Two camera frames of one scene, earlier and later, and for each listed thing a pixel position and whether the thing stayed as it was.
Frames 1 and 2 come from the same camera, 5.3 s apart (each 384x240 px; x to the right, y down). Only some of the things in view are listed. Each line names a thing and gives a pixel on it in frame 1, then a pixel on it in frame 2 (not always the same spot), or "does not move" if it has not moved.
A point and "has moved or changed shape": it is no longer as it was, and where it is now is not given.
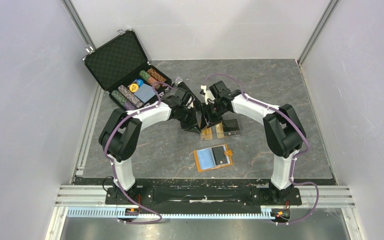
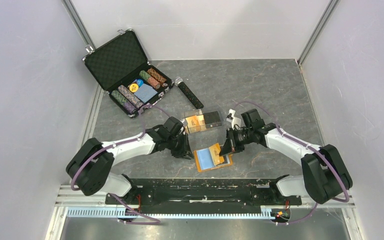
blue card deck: [144, 92] does not move
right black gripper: [212, 120] to [227, 147]
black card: [231, 127] has moved or changed shape
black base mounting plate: [202, 194] does not move
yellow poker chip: [133, 87] does not move
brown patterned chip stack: [153, 72] does not move
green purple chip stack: [122, 101] does not move
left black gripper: [189, 126] to [185, 149]
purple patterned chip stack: [130, 96] does not move
